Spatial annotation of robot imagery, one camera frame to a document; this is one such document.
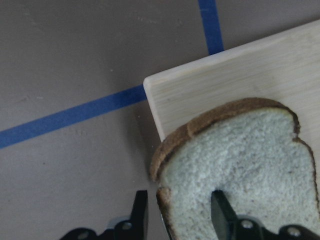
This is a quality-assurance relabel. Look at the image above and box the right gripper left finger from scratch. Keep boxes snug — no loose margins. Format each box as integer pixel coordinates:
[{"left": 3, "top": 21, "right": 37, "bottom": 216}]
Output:
[{"left": 114, "top": 190, "right": 148, "bottom": 240}]

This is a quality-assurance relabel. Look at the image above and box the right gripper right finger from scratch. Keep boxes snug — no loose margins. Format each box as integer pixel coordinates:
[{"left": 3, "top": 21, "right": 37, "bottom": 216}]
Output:
[{"left": 211, "top": 190, "right": 264, "bottom": 240}]

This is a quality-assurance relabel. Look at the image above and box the bread slice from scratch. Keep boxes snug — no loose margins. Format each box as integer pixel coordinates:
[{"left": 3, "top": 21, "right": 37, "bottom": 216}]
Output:
[{"left": 150, "top": 97, "right": 320, "bottom": 240}]

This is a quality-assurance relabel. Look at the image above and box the wooden cutting board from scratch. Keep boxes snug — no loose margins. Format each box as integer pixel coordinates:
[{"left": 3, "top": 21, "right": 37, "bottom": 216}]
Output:
[{"left": 143, "top": 18, "right": 320, "bottom": 143}]

